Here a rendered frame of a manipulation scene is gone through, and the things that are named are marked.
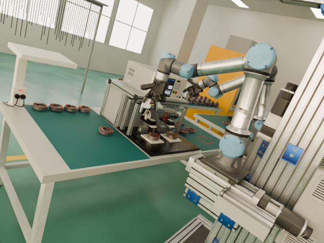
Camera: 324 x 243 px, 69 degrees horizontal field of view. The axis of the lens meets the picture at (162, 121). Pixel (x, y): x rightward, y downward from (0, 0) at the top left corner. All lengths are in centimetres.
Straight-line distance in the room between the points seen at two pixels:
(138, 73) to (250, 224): 146
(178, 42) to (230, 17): 271
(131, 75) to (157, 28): 810
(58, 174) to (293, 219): 119
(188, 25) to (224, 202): 513
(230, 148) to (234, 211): 30
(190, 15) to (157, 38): 420
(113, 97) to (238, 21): 640
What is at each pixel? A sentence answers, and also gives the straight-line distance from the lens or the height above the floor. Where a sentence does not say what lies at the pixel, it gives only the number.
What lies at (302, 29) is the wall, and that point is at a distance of 734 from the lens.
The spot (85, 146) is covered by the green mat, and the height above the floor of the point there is 75.
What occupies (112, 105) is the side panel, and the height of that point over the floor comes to 91.
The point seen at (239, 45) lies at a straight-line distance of 598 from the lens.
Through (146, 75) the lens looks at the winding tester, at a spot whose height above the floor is 126.
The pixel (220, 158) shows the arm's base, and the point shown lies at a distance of 134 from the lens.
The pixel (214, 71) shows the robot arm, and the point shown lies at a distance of 132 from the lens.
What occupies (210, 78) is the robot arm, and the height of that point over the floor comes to 142.
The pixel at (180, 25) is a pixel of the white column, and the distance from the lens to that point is 615.
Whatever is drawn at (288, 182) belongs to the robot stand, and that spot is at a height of 107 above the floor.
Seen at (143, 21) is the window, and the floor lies 216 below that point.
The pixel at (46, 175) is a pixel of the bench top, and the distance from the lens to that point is 136.
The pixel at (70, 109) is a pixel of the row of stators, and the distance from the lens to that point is 220.
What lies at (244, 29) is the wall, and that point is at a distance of 793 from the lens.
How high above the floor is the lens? 152
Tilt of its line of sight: 17 degrees down
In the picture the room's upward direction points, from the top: 19 degrees clockwise
